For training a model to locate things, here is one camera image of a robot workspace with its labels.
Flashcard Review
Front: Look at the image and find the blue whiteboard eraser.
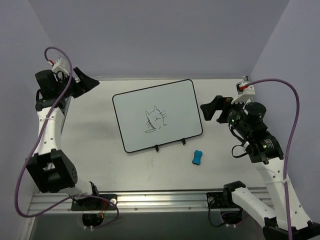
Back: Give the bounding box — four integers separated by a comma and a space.
192, 150, 203, 166

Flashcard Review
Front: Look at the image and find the white whiteboard black frame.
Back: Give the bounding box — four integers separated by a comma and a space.
112, 79, 203, 154

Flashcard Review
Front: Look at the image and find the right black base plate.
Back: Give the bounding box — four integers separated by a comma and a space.
206, 191, 239, 209

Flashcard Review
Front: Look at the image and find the right black thin cable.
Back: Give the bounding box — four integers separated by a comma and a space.
228, 124, 251, 159

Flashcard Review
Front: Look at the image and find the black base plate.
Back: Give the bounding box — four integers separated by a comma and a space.
71, 193, 118, 212
206, 191, 239, 209

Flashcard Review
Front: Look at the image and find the left aluminium side rail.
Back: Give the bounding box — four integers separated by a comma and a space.
58, 77, 76, 141

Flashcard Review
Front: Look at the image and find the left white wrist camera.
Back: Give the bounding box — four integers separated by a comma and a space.
51, 57, 70, 76

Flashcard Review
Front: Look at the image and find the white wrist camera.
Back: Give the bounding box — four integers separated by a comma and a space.
231, 80, 255, 105
51, 57, 70, 76

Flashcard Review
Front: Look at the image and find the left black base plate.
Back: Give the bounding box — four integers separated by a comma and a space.
71, 193, 118, 212

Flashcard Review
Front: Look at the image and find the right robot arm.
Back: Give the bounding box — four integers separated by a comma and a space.
200, 95, 320, 240

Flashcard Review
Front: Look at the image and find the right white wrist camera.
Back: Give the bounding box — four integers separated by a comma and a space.
231, 80, 255, 105

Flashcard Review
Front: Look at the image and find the back aluminium rail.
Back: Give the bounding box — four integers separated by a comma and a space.
92, 76, 243, 81

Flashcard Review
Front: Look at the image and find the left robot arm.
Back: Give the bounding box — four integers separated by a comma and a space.
26, 67, 101, 210

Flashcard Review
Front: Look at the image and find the aluminium front rail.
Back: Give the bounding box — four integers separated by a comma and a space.
27, 188, 278, 213

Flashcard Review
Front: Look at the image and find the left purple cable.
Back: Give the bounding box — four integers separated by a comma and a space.
14, 46, 120, 230

